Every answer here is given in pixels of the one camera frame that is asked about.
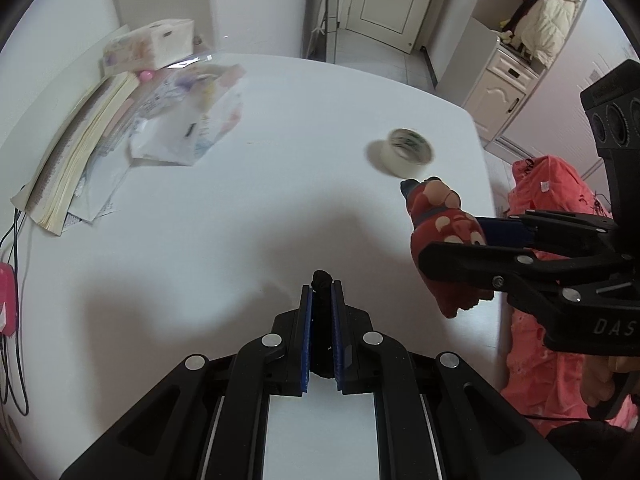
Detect red pig plush toy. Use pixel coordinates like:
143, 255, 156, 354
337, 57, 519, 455
400, 177, 494, 318

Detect black hair scrunchie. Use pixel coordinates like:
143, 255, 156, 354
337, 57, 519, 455
309, 270, 335, 378

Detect masking tape roll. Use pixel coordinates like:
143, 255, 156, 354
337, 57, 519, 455
380, 128, 435, 179

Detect printed clear plastic bag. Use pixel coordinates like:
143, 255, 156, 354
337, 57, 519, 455
129, 63, 245, 166

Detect red plastic trash bag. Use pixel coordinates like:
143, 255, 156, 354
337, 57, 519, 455
503, 156, 639, 432

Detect white bedroom door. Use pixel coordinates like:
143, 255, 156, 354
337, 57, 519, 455
342, 0, 432, 53

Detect person's right hand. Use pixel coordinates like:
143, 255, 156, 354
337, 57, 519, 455
580, 356, 640, 408

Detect white bedside cabinet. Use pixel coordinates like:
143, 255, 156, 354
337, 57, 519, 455
461, 18, 546, 142

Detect cream puffer jacket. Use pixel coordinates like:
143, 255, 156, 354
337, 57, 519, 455
513, 0, 582, 68

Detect stack of notebooks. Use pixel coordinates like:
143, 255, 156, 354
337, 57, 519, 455
11, 72, 140, 236

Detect standing floor mirror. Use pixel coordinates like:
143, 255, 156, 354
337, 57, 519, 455
300, 0, 340, 64

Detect floral tissue pack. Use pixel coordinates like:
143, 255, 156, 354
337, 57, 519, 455
103, 18, 194, 76

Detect black power cable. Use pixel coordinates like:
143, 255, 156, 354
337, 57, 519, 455
0, 206, 30, 417

